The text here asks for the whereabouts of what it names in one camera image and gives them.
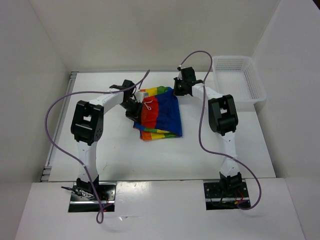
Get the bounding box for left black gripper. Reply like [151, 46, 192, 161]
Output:
[119, 99, 143, 125]

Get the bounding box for rainbow striped shorts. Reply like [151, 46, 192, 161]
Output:
[133, 86, 183, 141]

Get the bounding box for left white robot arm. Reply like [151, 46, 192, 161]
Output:
[70, 79, 142, 200]

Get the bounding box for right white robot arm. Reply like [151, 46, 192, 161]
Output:
[173, 66, 242, 197]

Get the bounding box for white plastic basket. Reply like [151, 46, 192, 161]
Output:
[213, 55, 267, 104]

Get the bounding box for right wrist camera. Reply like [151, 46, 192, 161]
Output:
[177, 65, 185, 81]

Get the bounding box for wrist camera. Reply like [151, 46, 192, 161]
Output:
[177, 65, 185, 81]
[134, 91, 149, 103]

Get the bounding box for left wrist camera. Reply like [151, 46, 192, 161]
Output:
[134, 91, 149, 103]

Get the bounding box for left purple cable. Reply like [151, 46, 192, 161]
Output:
[44, 69, 151, 224]

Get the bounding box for purple cable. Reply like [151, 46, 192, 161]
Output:
[44, 69, 151, 224]
[177, 50, 263, 211]

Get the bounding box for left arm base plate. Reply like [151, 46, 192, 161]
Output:
[62, 182, 117, 213]

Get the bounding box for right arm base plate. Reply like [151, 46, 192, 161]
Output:
[203, 180, 251, 211]

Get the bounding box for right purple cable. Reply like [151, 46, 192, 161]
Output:
[177, 50, 263, 211]

